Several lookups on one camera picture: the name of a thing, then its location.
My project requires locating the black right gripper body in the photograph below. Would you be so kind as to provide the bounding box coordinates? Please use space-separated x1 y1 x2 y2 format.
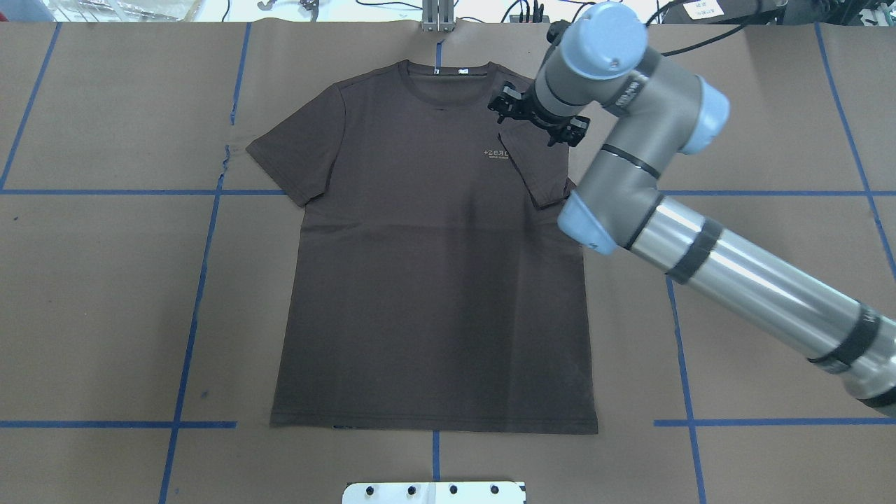
489 82 591 147

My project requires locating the dark brown t-shirt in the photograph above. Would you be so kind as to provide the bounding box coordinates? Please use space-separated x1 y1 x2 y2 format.
246 60 599 435

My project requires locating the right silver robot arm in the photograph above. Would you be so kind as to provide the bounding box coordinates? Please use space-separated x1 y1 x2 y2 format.
489 2 894 418

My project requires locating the white mounting plate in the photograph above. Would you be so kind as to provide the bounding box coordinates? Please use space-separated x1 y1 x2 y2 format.
342 481 528 503

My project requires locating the aluminium frame post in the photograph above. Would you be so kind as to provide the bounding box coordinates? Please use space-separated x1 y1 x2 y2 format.
421 0 456 32

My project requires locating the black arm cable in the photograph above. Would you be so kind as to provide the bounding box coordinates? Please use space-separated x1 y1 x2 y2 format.
644 0 764 58

